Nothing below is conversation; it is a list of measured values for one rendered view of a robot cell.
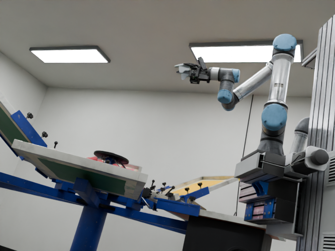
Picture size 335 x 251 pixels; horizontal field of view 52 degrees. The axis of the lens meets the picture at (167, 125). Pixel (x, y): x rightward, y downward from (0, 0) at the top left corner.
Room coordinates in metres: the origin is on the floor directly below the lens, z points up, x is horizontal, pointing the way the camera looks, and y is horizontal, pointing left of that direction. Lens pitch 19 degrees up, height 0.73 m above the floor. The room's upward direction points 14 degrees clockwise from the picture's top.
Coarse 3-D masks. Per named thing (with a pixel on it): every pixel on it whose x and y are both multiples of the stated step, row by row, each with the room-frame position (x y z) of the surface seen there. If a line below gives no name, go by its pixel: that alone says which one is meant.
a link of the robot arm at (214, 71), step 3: (213, 69) 1.62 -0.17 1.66; (216, 69) 1.62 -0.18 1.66; (210, 72) 1.64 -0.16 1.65; (213, 72) 1.62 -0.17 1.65; (216, 72) 1.62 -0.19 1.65; (210, 75) 1.64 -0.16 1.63; (213, 75) 1.63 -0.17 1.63; (216, 75) 1.63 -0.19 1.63; (210, 78) 1.66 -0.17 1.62; (213, 78) 1.64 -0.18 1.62; (216, 78) 1.64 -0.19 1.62
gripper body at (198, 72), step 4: (192, 68) 1.68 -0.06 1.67; (196, 68) 1.67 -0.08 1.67; (200, 68) 1.67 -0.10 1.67; (192, 72) 1.67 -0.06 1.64; (196, 72) 1.65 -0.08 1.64; (200, 72) 1.67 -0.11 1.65; (204, 72) 1.66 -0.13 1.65; (208, 72) 1.64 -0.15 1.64; (192, 76) 1.68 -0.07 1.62; (196, 76) 1.65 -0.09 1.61; (200, 76) 1.66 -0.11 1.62; (204, 76) 1.65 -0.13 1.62; (208, 76) 1.65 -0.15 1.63; (192, 80) 1.70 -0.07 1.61; (196, 80) 1.69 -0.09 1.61; (200, 80) 1.67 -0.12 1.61; (204, 80) 1.67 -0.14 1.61; (208, 80) 1.65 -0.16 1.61
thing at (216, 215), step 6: (204, 210) 2.17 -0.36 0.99; (204, 216) 2.17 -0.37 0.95; (210, 216) 2.15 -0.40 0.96; (216, 216) 2.14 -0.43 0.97; (222, 216) 2.12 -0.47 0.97; (228, 216) 2.10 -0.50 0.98; (234, 216) 2.09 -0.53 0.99; (234, 222) 2.08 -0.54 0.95; (240, 222) 2.07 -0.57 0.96; (246, 222) 2.05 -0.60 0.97; (264, 228) 2.00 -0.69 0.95; (282, 240) 2.44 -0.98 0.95
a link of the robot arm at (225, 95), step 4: (224, 80) 1.60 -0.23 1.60; (228, 80) 1.60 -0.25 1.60; (220, 84) 1.62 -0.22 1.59; (224, 84) 1.60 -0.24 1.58; (228, 84) 1.60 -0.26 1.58; (232, 84) 1.60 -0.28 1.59; (220, 88) 1.62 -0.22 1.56; (224, 88) 1.60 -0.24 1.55; (228, 88) 1.60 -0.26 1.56; (232, 88) 1.61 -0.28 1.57; (220, 92) 1.61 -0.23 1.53; (224, 92) 1.60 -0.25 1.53; (228, 92) 1.60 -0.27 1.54; (232, 92) 1.62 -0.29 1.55; (220, 96) 1.61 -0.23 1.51; (224, 96) 1.60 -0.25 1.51; (228, 96) 1.60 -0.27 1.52; (232, 96) 1.65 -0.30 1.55; (220, 100) 1.64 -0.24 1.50; (224, 100) 1.62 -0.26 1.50; (228, 100) 1.61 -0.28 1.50; (232, 100) 1.68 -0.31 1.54
